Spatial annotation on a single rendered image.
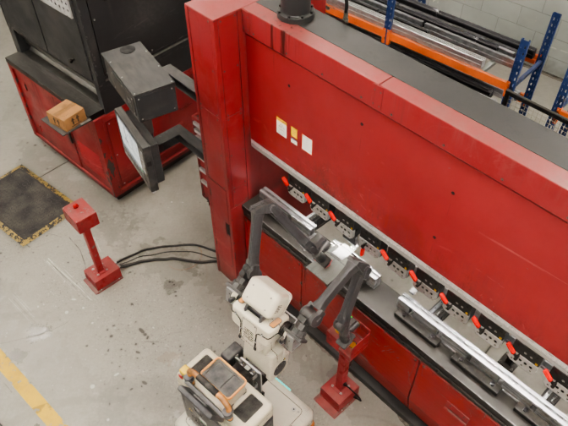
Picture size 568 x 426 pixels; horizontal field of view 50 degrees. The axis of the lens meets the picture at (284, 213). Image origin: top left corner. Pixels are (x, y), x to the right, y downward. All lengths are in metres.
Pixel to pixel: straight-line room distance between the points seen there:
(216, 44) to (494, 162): 1.59
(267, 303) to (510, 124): 1.42
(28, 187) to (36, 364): 1.89
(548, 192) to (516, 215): 0.23
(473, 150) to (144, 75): 1.87
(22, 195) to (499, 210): 4.37
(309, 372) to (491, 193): 2.20
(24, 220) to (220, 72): 2.82
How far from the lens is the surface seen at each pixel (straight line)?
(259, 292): 3.11
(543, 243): 2.72
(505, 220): 2.76
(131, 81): 3.53
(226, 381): 3.38
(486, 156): 2.61
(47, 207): 5.76
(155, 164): 3.75
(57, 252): 5.38
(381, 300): 3.73
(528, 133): 2.70
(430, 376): 3.70
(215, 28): 3.31
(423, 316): 3.59
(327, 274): 3.65
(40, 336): 4.91
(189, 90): 3.94
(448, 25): 5.06
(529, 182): 2.56
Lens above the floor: 3.88
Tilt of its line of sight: 47 degrees down
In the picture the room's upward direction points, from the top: straight up
